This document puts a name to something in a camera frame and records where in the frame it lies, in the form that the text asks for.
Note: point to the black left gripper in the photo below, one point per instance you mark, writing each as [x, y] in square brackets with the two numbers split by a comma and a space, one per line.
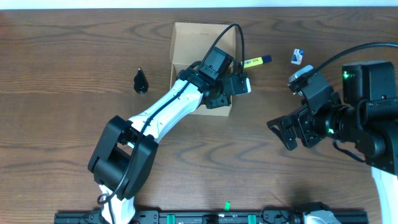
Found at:
[218, 101]

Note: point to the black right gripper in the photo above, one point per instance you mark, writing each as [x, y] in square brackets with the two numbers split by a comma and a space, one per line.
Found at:
[302, 125]

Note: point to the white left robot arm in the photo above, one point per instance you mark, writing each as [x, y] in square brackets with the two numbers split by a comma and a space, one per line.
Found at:
[125, 153]

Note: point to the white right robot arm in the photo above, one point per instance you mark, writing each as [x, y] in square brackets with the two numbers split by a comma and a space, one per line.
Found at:
[366, 115]

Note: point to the yellow highlighter with blue cap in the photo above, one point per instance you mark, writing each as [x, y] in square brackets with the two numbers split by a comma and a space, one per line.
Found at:
[257, 61]

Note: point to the small white blue eraser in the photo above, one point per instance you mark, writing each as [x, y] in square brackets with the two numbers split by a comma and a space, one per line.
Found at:
[297, 56]

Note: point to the open cardboard box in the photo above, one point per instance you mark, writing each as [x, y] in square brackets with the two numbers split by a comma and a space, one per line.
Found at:
[190, 42]

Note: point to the black teardrop tape dispenser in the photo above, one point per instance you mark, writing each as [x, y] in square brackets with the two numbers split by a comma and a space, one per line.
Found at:
[141, 85]

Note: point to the small green clip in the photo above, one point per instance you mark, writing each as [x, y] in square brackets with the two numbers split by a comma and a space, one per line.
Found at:
[227, 206]

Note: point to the black mounting rail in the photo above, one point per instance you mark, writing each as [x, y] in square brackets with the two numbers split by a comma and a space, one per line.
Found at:
[314, 212]

